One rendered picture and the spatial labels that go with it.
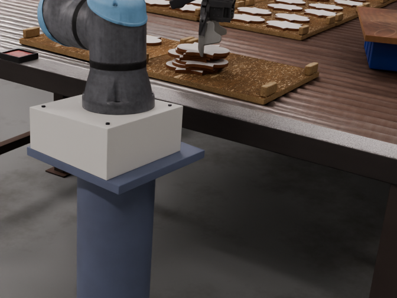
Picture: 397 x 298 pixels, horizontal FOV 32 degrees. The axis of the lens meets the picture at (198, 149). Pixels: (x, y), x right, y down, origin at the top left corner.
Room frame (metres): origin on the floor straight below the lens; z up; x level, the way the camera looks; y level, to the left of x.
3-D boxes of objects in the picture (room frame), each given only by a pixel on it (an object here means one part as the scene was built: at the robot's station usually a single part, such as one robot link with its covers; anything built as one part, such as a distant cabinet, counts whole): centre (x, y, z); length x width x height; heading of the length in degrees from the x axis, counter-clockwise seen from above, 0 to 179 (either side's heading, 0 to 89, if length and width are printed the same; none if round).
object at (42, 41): (2.05, 0.29, 0.93); 0.41 x 0.35 x 0.02; 59
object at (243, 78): (1.83, -0.06, 0.93); 0.41 x 0.35 x 0.02; 60
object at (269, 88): (1.62, -0.16, 0.95); 0.06 x 0.02 x 0.03; 150
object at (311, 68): (1.85, -0.30, 0.95); 0.06 x 0.02 x 0.03; 150
